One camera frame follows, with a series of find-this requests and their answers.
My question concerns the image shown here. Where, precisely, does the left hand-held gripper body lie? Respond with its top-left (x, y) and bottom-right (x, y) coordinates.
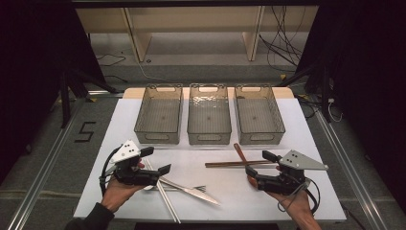
top-left (109, 139), bottom-right (161, 187)

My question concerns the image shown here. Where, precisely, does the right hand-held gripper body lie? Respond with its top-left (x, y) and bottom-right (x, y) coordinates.
top-left (256, 149), bottom-right (329, 196)

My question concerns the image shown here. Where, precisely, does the red-brown wooden spoon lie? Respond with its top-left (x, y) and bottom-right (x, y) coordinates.
top-left (233, 143), bottom-right (254, 171)

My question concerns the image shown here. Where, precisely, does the transparent grey plastic bin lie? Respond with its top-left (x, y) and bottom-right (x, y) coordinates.
top-left (187, 82), bottom-right (233, 146)
top-left (133, 83), bottom-right (184, 146)
top-left (234, 83), bottom-right (286, 146)

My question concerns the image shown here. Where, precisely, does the steel fork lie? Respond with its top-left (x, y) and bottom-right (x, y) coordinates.
top-left (149, 184), bottom-right (208, 194)

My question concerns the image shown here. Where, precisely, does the steel table knife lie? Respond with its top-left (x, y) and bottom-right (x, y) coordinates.
top-left (158, 177), bottom-right (221, 206)

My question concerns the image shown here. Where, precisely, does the person's left hand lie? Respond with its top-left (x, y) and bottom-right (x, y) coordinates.
top-left (101, 176), bottom-right (147, 214)

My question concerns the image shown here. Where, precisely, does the person's right hand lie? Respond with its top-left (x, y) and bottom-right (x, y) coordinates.
top-left (267, 191), bottom-right (315, 222)

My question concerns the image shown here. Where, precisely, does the white table cover sheet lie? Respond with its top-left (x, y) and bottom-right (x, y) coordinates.
top-left (73, 97), bottom-right (348, 223)

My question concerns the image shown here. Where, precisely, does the black metal stand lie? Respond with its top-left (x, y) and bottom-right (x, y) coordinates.
top-left (58, 68), bottom-right (120, 129)
top-left (277, 60), bottom-right (333, 125)

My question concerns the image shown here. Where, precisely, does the black curtain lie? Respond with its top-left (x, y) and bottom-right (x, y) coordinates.
top-left (0, 0), bottom-right (107, 187)
top-left (296, 0), bottom-right (406, 206)

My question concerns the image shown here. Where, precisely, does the left hand-held gripper cable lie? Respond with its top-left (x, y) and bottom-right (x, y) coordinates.
top-left (99, 145), bottom-right (124, 196)

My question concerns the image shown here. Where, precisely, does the hand-held gripper cable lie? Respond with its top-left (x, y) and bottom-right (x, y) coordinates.
top-left (277, 176), bottom-right (322, 215)
top-left (99, 145), bottom-right (124, 196)

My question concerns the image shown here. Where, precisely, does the right hand-held gripper cable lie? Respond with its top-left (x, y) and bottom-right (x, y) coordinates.
top-left (277, 176), bottom-right (322, 215)

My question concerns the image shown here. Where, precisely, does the aluminium floor rail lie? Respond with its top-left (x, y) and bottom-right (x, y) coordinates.
top-left (6, 95), bottom-right (91, 230)
top-left (314, 108), bottom-right (389, 230)

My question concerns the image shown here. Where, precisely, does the short aluminium rail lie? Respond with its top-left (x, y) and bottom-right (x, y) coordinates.
top-left (87, 90), bottom-right (125, 99)

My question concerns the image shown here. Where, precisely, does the white floor cable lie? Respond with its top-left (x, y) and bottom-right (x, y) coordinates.
top-left (136, 60), bottom-right (170, 83)

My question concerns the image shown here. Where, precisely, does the black floor cable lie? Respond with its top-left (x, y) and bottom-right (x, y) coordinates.
top-left (95, 52), bottom-right (127, 68)

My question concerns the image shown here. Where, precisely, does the bundle of black cables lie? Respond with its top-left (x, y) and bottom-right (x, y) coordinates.
top-left (258, 5), bottom-right (308, 74)

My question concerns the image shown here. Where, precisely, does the light wooden desk frame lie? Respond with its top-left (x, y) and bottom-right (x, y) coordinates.
top-left (76, 6), bottom-right (320, 63)

